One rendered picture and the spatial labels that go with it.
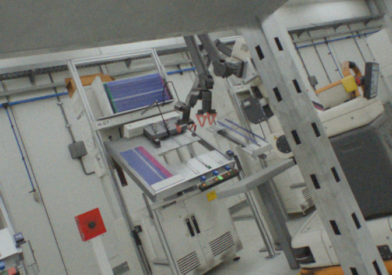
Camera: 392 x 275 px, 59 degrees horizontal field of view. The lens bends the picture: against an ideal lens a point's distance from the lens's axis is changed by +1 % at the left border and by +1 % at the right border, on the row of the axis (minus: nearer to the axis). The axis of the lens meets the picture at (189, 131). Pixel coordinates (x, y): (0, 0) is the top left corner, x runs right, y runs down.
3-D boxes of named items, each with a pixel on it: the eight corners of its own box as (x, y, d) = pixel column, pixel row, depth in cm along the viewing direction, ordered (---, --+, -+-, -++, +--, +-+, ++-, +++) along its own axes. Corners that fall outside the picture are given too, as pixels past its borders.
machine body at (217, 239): (247, 256, 269) (217, 180, 275) (172, 303, 231) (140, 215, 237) (203, 254, 323) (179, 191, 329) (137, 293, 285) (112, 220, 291)
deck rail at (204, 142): (234, 167, 253) (235, 160, 250) (232, 168, 252) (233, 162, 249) (178, 125, 300) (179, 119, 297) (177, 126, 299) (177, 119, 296)
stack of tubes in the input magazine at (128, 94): (171, 100, 292) (160, 70, 295) (116, 113, 265) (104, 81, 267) (164, 104, 303) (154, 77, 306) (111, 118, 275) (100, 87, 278)
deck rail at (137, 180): (156, 201, 216) (156, 194, 213) (153, 202, 215) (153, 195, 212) (106, 147, 263) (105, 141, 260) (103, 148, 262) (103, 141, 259)
